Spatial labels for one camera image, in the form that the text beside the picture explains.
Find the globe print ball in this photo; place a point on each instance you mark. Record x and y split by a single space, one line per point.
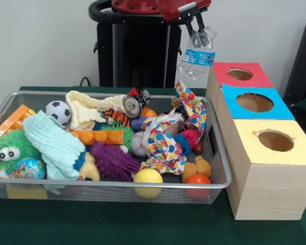
29 168

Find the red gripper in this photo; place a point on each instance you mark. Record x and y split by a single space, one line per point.
173 9

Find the small soccer ball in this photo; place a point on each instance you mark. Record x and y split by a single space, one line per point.
58 111

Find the wooden three-hole box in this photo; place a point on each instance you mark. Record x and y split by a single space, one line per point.
267 191

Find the dark green tablecloth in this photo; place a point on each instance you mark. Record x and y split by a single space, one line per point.
117 224

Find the crushed soda can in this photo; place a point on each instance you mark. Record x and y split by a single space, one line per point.
132 104

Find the black panel stand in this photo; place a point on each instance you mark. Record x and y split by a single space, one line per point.
301 63

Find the yellow ball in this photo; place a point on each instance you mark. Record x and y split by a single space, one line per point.
148 178

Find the green spiky ball with eyes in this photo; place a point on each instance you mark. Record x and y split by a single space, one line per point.
15 145

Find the orange studded building brick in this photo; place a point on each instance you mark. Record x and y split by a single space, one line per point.
102 136

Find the crushed clear plastic bottle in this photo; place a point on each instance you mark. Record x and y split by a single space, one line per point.
199 56

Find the mint green cloth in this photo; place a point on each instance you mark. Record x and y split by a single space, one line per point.
56 148

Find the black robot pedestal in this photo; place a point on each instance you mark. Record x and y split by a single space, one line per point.
137 51

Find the red orange ball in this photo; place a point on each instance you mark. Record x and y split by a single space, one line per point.
198 182

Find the purple knobbly toy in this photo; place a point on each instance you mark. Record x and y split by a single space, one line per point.
114 160

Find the polka dot cloth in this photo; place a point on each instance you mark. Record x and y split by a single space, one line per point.
163 145

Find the cream waffle cloth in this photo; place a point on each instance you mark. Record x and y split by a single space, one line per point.
84 109

